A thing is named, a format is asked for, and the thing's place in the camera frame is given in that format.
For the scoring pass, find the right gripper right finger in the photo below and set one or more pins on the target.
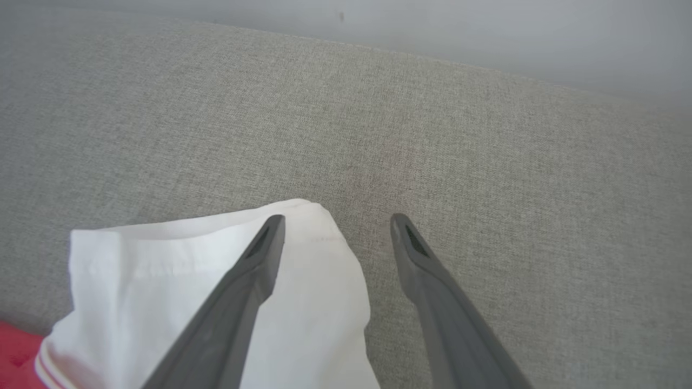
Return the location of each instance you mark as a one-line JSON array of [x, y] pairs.
[[454, 335]]

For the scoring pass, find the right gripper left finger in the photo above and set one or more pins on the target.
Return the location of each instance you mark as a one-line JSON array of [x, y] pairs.
[[232, 324]]

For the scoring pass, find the red garment with white panel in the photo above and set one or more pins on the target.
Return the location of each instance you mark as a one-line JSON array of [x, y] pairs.
[[135, 281]]

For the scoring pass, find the grey fabric sofa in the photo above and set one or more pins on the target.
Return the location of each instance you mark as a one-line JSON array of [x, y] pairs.
[[486, 162]]

